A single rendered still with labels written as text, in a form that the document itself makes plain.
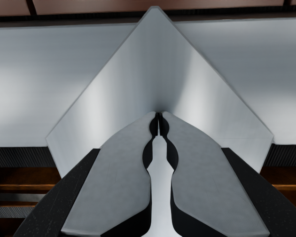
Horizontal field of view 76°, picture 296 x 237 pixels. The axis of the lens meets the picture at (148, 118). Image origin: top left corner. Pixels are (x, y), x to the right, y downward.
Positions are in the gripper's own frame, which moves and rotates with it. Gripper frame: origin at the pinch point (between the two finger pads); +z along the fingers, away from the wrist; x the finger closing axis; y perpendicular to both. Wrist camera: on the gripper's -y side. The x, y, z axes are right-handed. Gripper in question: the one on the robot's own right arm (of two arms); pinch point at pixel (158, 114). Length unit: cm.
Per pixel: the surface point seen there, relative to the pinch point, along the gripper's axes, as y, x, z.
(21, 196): 29.4, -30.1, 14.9
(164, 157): 4.9, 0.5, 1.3
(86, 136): 2.6, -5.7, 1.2
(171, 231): 16.7, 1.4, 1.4
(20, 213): 66, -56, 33
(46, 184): 25.7, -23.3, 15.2
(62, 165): 5.8, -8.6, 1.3
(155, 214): 13.3, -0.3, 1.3
